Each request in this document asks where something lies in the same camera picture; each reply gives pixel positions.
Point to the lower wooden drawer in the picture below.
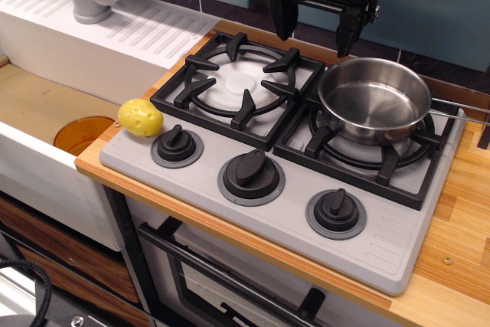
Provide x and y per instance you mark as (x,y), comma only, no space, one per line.
(75,283)

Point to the upper wooden drawer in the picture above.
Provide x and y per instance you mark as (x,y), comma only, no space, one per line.
(62,244)

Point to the wooden drawer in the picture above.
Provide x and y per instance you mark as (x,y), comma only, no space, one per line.
(75,283)
(62,244)

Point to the oven door with black handle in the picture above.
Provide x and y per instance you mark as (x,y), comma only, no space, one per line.
(222,298)

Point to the black stove knob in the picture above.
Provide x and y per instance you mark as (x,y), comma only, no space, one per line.
(336,214)
(177,148)
(251,179)

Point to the black right stove knob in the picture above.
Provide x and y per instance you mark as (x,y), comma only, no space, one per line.
(336,214)

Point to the yellow toy potato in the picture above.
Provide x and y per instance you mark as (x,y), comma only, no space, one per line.
(141,118)

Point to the black right burner grate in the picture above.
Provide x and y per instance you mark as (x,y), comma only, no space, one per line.
(405,172)

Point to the stainless steel pan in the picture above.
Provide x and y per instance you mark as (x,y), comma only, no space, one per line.
(378,102)

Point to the black left burner grate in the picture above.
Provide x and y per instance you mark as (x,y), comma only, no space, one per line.
(236,91)

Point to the grey toy stove top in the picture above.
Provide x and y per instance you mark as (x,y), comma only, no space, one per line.
(382,255)

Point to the black burner grate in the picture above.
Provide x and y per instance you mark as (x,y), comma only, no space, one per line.
(236,91)
(405,172)

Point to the right teal wall cabinet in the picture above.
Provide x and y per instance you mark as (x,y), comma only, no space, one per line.
(454,31)

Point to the black middle stove knob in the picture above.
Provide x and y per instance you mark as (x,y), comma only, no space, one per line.
(251,179)

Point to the orange sink drain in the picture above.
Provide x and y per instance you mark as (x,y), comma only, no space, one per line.
(79,134)

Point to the black left stove knob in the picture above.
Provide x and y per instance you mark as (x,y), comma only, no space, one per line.
(177,148)

